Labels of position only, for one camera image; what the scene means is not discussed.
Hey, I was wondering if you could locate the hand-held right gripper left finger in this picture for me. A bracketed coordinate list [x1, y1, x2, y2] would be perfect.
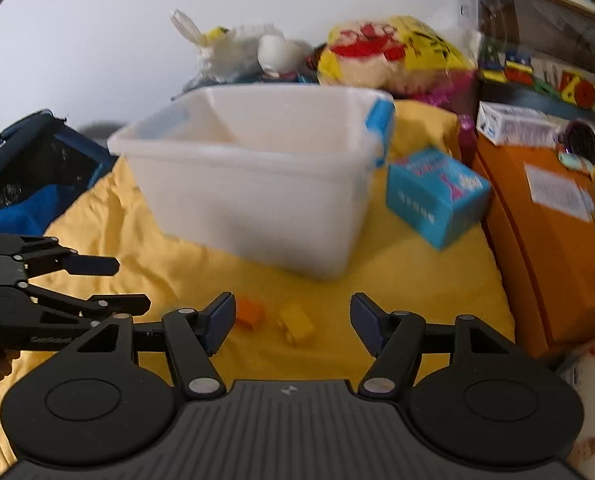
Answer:
[52, 291, 237, 401]

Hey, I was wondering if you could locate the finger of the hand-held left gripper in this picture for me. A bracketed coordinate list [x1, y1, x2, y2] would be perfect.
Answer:
[0, 233, 121, 278]
[0, 285, 151, 332]

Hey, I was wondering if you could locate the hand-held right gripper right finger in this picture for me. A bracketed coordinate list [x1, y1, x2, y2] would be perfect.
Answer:
[350, 293, 528, 401]

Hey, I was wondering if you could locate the orange toy brick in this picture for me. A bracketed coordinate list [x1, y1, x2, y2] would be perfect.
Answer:
[234, 297, 267, 331]

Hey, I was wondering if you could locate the yellow toy brick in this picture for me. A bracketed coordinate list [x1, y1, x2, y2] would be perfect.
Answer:
[276, 302, 316, 346]

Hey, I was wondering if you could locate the white plastic storage box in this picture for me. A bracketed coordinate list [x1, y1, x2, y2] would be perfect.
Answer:
[107, 85, 397, 282]

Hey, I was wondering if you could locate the yellow desktop cloth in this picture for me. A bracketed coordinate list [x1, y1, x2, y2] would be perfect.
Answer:
[0, 100, 519, 480]

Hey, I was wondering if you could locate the blue bag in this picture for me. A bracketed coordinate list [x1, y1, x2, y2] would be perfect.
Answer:
[0, 109, 119, 242]

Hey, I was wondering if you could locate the blue cardboard box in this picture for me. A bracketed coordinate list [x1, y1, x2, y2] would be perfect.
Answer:
[386, 147, 493, 251]

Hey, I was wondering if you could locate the orange cardboard box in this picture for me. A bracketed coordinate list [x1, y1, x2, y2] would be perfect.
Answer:
[472, 135, 595, 362]

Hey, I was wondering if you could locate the pink packet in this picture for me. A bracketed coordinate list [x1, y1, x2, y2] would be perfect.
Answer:
[411, 71, 479, 112]

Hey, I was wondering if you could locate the small white box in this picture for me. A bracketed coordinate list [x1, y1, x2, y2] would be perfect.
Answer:
[476, 101, 567, 147]

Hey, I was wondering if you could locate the white plastic bag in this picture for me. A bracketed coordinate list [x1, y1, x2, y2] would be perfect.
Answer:
[171, 9, 314, 84]

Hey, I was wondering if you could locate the yellow snack bag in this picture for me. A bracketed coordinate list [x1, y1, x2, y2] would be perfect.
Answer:
[317, 16, 478, 92]

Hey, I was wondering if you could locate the black round object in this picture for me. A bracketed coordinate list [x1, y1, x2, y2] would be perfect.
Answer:
[557, 121, 595, 167]

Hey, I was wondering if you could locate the colourful toy block set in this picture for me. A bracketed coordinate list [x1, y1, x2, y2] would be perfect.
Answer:
[479, 45, 595, 117]

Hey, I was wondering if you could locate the transparent plastic box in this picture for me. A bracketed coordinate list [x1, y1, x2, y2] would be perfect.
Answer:
[456, 0, 595, 87]

